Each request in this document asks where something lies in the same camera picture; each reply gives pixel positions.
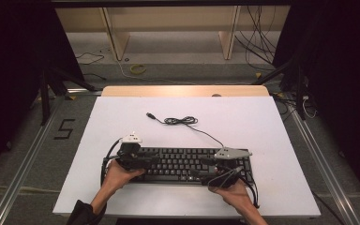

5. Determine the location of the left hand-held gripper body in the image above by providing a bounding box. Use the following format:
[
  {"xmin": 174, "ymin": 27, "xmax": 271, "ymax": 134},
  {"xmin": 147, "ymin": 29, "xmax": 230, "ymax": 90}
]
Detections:
[{"xmin": 116, "ymin": 131, "xmax": 145, "ymax": 172}]

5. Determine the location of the left hand-held gripper cable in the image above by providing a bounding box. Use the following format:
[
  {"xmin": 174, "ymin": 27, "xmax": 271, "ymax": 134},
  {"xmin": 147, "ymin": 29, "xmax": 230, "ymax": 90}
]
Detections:
[{"xmin": 99, "ymin": 137, "xmax": 124, "ymax": 186}]

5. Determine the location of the person's right hand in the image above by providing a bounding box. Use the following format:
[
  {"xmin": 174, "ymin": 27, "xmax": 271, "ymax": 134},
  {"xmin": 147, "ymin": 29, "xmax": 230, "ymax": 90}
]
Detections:
[{"xmin": 208, "ymin": 180, "xmax": 253, "ymax": 211}]

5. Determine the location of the black metal stand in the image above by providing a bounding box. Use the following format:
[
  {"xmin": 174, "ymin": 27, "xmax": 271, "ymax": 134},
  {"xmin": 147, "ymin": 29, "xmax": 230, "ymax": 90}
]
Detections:
[
  {"xmin": 250, "ymin": 55, "xmax": 309, "ymax": 122},
  {"xmin": 37, "ymin": 66, "xmax": 100, "ymax": 127}
]

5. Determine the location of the black keyboard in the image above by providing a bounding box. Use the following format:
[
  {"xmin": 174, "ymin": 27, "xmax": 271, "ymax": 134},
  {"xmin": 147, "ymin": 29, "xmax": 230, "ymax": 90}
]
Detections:
[{"xmin": 130, "ymin": 146, "xmax": 254, "ymax": 186}]

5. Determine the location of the black curtain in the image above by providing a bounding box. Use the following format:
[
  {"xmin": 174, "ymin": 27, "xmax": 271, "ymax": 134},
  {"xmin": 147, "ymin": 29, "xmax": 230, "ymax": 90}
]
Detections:
[
  {"xmin": 0, "ymin": 0, "xmax": 86, "ymax": 183},
  {"xmin": 273, "ymin": 0, "xmax": 360, "ymax": 208}
]

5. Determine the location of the aluminium floor rail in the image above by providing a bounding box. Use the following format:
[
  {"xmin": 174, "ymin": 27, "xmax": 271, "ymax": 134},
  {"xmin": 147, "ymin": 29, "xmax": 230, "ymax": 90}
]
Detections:
[
  {"xmin": 0, "ymin": 96, "xmax": 68, "ymax": 225},
  {"xmin": 284, "ymin": 98, "xmax": 360, "ymax": 225}
]

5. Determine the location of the wooden shelf unit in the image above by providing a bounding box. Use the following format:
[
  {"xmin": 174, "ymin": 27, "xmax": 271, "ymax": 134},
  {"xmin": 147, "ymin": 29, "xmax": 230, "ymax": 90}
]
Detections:
[{"xmin": 55, "ymin": 5, "xmax": 292, "ymax": 62}]

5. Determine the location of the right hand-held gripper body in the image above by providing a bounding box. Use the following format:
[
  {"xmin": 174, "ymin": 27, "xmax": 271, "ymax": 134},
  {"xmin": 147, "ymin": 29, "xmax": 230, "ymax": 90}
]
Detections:
[{"xmin": 201, "ymin": 146, "xmax": 253, "ymax": 189}]

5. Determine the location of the thin black floor cable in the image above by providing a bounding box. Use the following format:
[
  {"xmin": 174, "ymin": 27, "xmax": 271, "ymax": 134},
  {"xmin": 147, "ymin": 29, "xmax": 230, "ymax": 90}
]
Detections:
[{"xmin": 76, "ymin": 51, "xmax": 106, "ymax": 67}]

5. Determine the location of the tangle of floor cables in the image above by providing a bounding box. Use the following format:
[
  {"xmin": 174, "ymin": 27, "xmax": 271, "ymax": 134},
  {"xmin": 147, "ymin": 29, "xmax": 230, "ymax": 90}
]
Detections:
[{"xmin": 269, "ymin": 91, "xmax": 318, "ymax": 122}]

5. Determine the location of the short aluminium rail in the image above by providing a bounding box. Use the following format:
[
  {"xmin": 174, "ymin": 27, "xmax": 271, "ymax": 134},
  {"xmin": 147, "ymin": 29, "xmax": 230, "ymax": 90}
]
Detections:
[{"xmin": 65, "ymin": 87, "xmax": 104, "ymax": 97}]

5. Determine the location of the wooden table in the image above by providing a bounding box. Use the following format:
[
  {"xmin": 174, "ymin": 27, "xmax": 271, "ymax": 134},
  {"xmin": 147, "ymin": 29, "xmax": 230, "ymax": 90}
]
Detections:
[{"xmin": 101, "ymin": 84, "xmax": 270, "ymax": 98}]

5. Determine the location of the person's left hand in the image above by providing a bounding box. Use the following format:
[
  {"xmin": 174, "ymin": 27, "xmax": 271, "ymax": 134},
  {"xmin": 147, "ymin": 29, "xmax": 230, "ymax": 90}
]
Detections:
[{"xmin": 100, "ymin": 159, "xmax": 146, "ymax": 197}]

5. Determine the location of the person's black sleeve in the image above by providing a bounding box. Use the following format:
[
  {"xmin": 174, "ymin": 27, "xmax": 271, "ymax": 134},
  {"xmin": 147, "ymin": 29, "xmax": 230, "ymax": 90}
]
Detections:
[{"xmin": 66, "ymin": 199, "xmax": 108, "ymax": 225}]

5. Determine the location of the right hand-held gripper cable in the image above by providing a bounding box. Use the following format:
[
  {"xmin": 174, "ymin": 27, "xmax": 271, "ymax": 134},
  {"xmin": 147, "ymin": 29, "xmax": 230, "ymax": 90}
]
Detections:
[{"xmin": 207, "ymin": 166, "xmax": 261, "ymax": 209}]

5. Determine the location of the hand-held gripper cable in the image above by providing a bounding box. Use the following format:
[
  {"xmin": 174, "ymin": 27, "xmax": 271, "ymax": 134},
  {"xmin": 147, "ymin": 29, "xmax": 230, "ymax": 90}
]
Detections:
[
  {"xmin": 99, "ymin": 137, "xmax": 124, "ymax": 186},
  {"xmin": 207, "ymin": 166, "xmax": 261, "ymax": 209}
]

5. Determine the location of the black keyboard cable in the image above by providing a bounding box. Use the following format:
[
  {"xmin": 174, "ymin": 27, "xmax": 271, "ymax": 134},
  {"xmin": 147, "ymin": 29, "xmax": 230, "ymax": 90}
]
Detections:
[{"xmin": 145, "ymin": 112, "xmax": 226, "ymax": 150}]

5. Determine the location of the white table board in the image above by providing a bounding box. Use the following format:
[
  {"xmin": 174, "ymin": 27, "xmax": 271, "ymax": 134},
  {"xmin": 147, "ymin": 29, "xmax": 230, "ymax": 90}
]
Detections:
[{"xmin": 52, "ymin": 96, "xmax": 322, "ymax": 219}]

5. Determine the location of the bundle of black cables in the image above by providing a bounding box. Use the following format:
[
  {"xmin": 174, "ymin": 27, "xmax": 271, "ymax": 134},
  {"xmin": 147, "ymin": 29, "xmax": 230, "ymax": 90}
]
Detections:
[{"xmin": 233, "ymin": 5, "xmax": 278, "ymax": 72}]

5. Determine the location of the yellow tape roll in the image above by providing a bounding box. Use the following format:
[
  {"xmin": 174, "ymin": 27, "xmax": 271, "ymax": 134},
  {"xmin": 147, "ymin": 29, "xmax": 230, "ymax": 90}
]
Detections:
[{"xmin": 129, "ymin": 63, "xmax": 147, "ymax": 75}]

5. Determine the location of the white floor cable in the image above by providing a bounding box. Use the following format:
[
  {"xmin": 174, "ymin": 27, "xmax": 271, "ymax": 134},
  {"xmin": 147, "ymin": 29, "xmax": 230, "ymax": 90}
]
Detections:
[{"xmin": 115, "ymin": 58, "xmax": 199, "ymax": 86}]

